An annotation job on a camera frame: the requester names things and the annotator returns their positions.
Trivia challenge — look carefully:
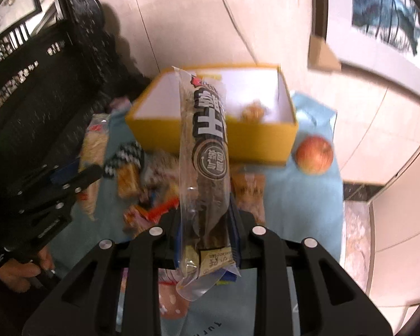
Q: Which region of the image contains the long chocolate bread package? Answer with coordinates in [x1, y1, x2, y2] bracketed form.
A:
[174, 68, 236, 301]

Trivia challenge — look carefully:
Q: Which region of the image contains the person's left hand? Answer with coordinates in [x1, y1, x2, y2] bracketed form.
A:
[0, 246, 54, 293]

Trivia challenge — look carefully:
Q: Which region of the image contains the light blue patterned tablecloth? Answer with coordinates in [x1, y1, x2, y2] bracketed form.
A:
[48, 92, 344, 336]

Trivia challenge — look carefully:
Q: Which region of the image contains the beige long snack bag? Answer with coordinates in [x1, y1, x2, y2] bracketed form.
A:
[78, 113, 109, 221]

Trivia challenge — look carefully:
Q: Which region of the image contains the yellow cardboard box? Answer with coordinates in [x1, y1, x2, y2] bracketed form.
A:
[125, 64, 299, 165]

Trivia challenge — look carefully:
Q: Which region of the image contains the red apple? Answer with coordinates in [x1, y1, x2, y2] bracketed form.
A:
[294, 135, 334, 175]

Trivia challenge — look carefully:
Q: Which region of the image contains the framed lotus painting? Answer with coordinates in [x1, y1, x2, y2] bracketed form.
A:
[308, 0, 420, 99]

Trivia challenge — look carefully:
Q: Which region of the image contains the grey plug with cable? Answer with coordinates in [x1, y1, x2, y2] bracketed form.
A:
[222, 0, 258, 64]

